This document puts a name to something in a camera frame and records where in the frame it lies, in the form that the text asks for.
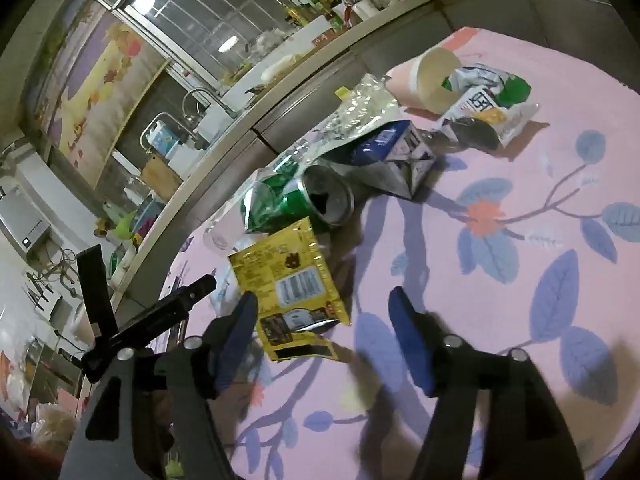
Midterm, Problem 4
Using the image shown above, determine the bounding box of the blue and white pack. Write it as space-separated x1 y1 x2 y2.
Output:
140 112 193 158

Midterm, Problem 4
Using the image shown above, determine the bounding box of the pink floral blanket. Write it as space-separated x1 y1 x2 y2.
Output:
145 27 640 480

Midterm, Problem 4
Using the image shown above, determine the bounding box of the barred kitchen window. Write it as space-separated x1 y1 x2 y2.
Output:
112 0 351 86

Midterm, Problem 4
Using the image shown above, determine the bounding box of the white wall appliance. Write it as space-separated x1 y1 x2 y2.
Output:
0 185 51 261

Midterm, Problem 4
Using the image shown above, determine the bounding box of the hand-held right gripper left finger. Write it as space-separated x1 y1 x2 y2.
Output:
60 290 261 480

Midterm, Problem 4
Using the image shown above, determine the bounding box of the green and white wrapper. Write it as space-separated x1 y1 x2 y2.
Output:
440 64 532 108

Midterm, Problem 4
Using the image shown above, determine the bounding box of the green drink can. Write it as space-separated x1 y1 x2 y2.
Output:
242 165 356 233

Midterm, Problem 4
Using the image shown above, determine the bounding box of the wooden cutting board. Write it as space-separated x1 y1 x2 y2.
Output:
140 157 183 191

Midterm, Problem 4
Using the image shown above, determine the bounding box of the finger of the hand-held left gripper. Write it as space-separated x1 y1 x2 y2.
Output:
160 274 217 314

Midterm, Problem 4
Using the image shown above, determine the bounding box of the pink paper cup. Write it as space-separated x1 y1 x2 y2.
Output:
387 46 463 113

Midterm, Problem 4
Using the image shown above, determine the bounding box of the yellow snack packet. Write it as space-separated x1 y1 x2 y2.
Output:
227 216 351 362

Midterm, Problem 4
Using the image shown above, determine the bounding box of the grey kitchen counter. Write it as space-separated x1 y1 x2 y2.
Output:
107 0 640 321

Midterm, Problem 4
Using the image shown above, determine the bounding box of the blue flattened carton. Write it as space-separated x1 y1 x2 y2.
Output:
325 120 443 201

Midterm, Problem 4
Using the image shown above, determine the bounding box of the wall poster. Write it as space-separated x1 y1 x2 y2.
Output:
27 0 171 186

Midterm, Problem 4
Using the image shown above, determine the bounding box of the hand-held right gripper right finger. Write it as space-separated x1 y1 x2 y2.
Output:
389 286 586 480

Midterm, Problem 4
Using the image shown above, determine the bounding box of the white snack packet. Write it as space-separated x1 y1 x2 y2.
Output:
440 85 541 151

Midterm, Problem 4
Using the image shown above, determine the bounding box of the metal faucet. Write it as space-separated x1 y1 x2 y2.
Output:
181 87 236 121

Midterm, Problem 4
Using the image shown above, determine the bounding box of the clear plastic bag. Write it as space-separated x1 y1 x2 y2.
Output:
310 72 401 161

